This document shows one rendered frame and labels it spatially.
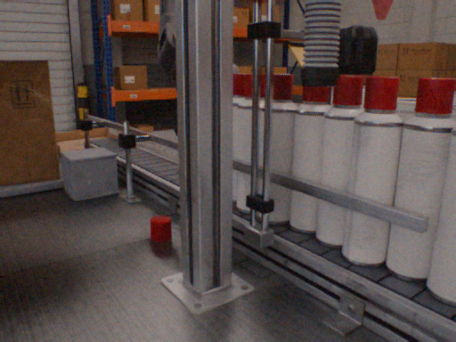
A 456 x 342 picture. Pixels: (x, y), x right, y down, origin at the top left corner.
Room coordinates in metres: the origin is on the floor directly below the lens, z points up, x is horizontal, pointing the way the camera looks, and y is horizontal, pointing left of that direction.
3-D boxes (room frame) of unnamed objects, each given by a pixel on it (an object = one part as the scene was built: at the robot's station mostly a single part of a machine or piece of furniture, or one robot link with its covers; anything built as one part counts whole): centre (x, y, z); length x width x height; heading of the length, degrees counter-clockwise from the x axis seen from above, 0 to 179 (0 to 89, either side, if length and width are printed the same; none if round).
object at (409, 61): (4.10, -1.93, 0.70); 1.20 x 0.82 x 1.39; 35
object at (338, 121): (0.44, -0.15, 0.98); 0.05 x 0.05 x 0.20
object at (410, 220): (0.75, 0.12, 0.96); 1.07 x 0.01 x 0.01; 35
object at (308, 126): (0.49, -0.12, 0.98); 0.05 x 0.05 x 0.20
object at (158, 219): (0.56, 0.10, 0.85); 0.03 x 0.03 x 0.03
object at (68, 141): (1.35, 0.50, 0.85); 0.30 x 0.26 x 0.04; 35
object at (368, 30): (0.76, -0.26, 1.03); 0.09 x 0.09 x 0.30
